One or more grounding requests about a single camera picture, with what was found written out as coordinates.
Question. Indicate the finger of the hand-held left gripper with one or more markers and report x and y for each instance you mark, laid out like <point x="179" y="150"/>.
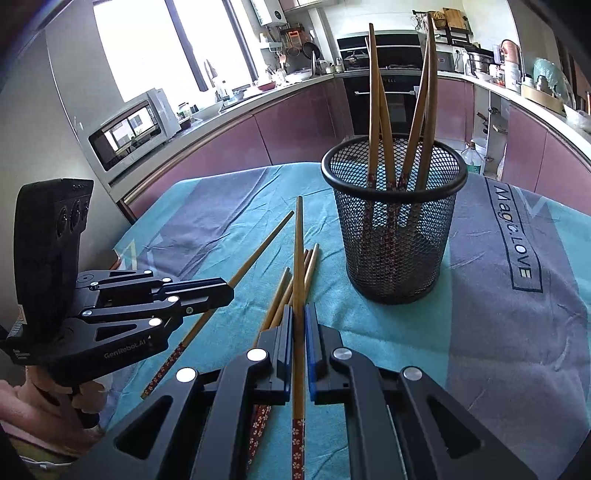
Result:
<point x="203" y="285"/>
<point x="207" y="299"/>

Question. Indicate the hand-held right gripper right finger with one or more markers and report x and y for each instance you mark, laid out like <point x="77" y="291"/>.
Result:
<point x="314" y="360"/>

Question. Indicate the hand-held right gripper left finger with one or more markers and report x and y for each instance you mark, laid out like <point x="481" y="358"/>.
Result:
<point x="287" y="360"/>

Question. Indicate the black mesh pen holder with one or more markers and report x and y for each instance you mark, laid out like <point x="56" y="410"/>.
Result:
<point x="397" y="277"/>

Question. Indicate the person's left hand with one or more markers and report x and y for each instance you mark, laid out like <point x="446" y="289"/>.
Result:
<point x="99" y="397"/>

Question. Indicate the grey refrigerator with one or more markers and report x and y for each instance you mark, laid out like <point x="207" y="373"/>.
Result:
<point x="55" y="138"/>

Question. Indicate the white microwave oven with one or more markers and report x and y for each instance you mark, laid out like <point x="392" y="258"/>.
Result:
<point x="134" y="131"/>

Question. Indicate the pink kitchen base cabinets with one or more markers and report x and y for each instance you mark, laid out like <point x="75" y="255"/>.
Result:
<point x="240" y="138"/>
<point x="545" y="157"/>

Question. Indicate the blue grey printed tablecloth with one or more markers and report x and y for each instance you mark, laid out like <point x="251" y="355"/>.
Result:
<point x="485" y="346"/>

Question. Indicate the glass jar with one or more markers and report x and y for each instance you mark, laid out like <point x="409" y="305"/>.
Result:
<point x="183" y="113"/>

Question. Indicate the white bowl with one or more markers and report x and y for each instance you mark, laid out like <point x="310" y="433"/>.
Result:
<point x="208" y="110"/>

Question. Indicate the red bowl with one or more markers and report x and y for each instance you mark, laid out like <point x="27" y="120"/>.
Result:
<point x="265" y="85"/>

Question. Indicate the kitchen window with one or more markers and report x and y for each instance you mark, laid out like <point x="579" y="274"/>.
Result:
<point x="138" y="46"/>

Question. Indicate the black built-in oven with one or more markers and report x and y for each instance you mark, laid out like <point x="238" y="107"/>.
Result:
<point x="360" y="106"/>

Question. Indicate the cooking oil bottle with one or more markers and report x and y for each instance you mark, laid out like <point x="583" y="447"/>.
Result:
<point x="473" y="159"/>

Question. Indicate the hanging frying pan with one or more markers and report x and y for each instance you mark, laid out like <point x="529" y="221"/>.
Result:
<point x="310" y="49"/>

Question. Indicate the pot with glass lid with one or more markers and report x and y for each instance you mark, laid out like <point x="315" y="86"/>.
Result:
<point x="354" y="58"/>

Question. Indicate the white water heater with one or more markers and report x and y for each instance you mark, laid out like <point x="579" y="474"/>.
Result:
<point x="270" y="11"/>

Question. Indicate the black range hood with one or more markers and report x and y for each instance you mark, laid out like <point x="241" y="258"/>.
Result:
<point x="401" y="46"/>

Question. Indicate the silver rice cooker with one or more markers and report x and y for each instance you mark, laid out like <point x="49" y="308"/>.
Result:
<point x="445" y="61"/>

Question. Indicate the stainless steamer pot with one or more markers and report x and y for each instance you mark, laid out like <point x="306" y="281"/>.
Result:
<point x="480" y="62"/>

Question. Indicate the white jar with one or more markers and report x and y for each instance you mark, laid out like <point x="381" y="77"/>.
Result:
<point x="513" y="77"/>

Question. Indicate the round bamboo steamer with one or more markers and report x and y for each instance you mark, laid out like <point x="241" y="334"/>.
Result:
<point x="542" y="99"/>

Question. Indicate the white plastic bag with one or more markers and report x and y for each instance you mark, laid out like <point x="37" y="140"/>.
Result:
<point x="579" y="119"/>

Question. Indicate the wooden cutting board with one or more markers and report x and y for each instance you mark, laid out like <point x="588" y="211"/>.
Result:
<point x="451" y="18"/>

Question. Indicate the pink kettle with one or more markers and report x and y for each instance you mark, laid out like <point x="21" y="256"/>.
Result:
<point x="510" y="51"/>

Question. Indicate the green plastic-covered appliance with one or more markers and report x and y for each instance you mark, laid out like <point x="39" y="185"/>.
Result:
<point x="554" y="76"/>

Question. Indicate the pink wall cabinet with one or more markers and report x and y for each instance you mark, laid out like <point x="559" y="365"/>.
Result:
<point x="300" y="4"/>

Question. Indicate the black wall shelf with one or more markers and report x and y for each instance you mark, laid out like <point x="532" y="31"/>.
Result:
<point x="455" y="37"/>

